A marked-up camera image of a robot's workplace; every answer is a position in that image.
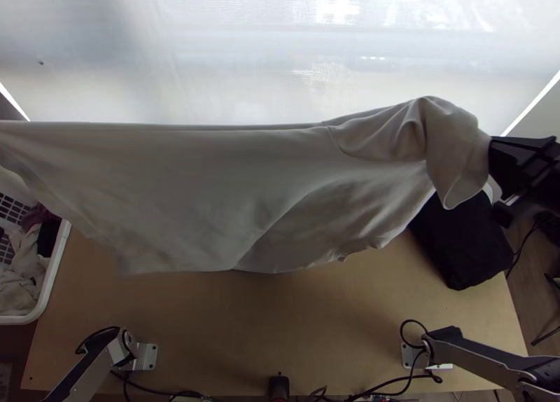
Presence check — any white t-shirt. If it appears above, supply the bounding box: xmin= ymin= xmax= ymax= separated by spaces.
xmin=0 ymin=95 xmax=492 ymax=277

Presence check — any pile of folded clothes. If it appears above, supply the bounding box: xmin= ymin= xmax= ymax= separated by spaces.
xmin=409 ymin=190 xmax=514 ymax=292

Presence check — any white window blind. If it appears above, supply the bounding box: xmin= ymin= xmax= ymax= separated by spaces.
xmin=0 ymin=0 xmax=560 ymax=137

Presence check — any white laundry basket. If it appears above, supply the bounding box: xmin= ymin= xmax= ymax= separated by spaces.
xmin=0 ymin=156 xmax=73 ymax=326

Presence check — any heap of clothes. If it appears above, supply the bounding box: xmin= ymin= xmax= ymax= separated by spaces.
xmin=0 ymin=202 xmax=62 ymax=317

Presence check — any black cable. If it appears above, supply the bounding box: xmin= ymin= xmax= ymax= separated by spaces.
xmin=306 ymin=319 xmax=444 ymax=402
xmin=506 ymin=220 xmax=543 ymax=285

